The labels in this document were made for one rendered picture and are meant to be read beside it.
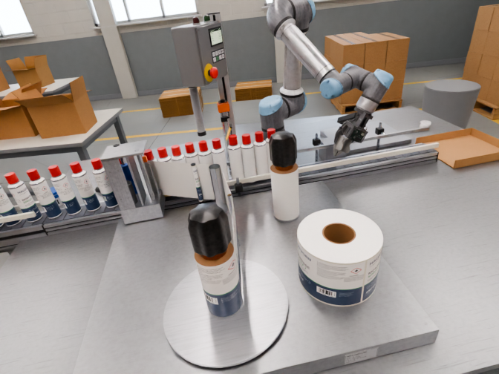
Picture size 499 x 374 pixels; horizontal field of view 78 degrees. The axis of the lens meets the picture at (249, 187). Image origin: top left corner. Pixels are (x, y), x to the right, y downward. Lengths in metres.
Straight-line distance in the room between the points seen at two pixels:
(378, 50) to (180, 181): 3.76
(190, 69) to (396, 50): 3.76
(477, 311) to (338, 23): 6.09
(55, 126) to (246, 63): 4.52
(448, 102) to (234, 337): 3.05
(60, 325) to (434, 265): 1.05
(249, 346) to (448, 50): 7.14
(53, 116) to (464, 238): 2.58
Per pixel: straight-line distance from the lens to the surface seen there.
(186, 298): 0.87
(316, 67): 1.27
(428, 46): 7.33
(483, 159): 1.64
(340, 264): 0.72
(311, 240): 0.77
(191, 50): 1.14
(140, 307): 0.91
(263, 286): 0.85
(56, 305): 1.12
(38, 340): 1.06
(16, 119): 2.99
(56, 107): 2.71
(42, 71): 5.31
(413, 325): 0.84
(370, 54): 4.54
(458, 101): 3.47
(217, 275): 0.69
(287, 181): 0.96
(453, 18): 7.44
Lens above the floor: 1.54
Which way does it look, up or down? 31 degrees down
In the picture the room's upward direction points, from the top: 7 degrees counter-clockwise
